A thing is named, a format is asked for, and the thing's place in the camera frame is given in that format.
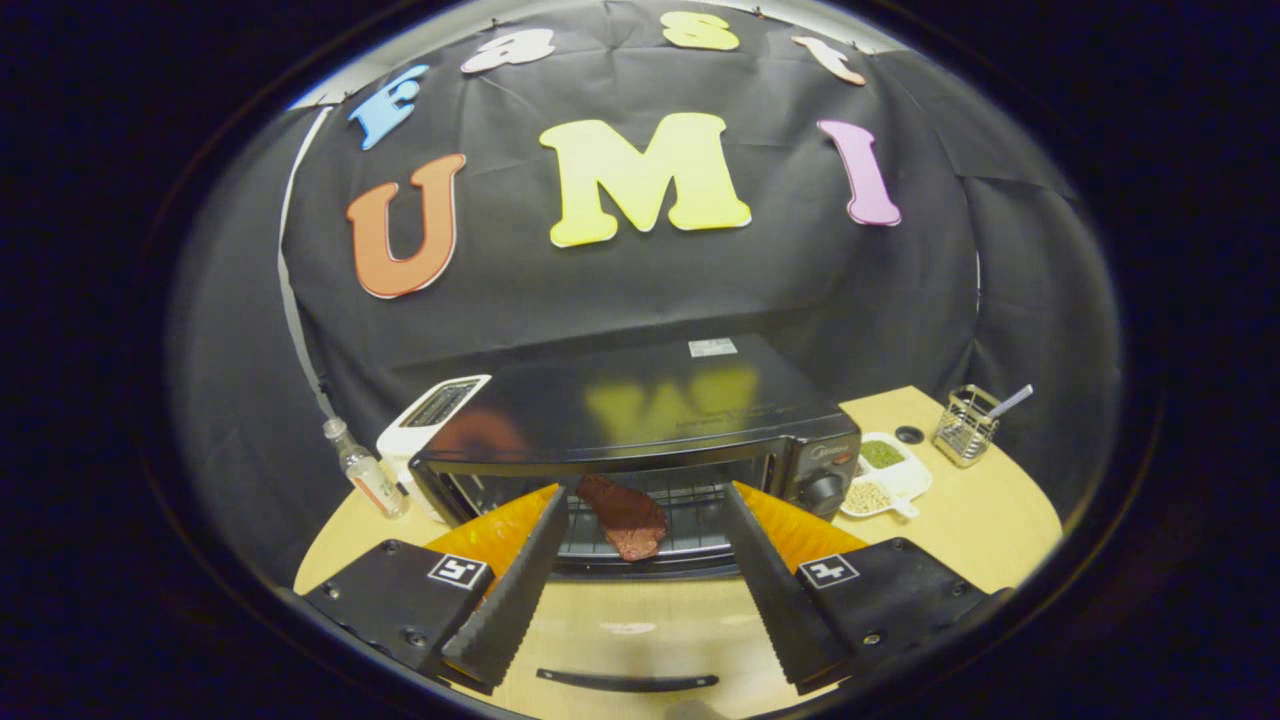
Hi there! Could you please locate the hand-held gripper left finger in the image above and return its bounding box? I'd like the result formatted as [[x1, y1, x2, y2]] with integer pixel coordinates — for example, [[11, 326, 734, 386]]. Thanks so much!
[[300, 485, 569, 696]]

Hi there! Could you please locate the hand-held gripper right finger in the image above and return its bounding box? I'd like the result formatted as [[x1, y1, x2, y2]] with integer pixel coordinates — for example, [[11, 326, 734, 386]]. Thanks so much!
[[720, 482, 1001, 696]]

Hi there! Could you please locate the brown meat steak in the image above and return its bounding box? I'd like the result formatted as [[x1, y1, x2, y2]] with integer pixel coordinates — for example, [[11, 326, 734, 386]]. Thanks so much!
[[577, 474, 668, 562]]

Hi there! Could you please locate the black toaster oven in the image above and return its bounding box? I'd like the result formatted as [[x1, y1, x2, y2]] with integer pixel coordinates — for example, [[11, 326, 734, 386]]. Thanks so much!
[[410, 335, 863, 696]]

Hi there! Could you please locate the white pop-up toaster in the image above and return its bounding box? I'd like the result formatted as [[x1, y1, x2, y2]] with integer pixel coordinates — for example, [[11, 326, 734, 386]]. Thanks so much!
[[376, 374, 492, 521]]

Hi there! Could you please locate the white divided dish of beans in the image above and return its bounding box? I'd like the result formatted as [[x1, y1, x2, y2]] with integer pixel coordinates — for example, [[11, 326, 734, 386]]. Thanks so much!
[[840, 432, 934, 520]]

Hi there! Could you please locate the small clear bottle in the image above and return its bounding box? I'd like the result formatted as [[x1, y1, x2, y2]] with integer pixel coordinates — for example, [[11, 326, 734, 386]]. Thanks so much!
[[322, 417, 409, 519]]

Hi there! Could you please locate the black backdrop cloth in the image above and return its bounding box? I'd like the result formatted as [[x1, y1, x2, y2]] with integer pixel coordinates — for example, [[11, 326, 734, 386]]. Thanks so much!
[[165, 0, 1123, 591]]

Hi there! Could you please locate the wire utensil holder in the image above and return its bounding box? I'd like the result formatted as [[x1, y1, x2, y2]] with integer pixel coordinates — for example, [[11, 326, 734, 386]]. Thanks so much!
[[933, 385, 1001, 468]]

